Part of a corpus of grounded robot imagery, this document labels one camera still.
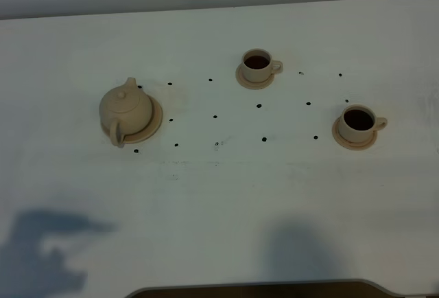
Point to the beige teapot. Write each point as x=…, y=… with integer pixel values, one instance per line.
x=125, y=110

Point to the beige far teacup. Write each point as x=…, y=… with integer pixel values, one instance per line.
x=258, y=65

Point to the beige far saucer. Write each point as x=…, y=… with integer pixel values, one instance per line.
x=252, y=85

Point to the beige teacup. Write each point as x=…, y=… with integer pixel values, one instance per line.
x=258, y=65
x=359, y=123

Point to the beige near teacup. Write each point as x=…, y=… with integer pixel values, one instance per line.
x=359, y=123

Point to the beige teapot saucer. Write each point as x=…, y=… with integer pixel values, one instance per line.
x=149, y=130

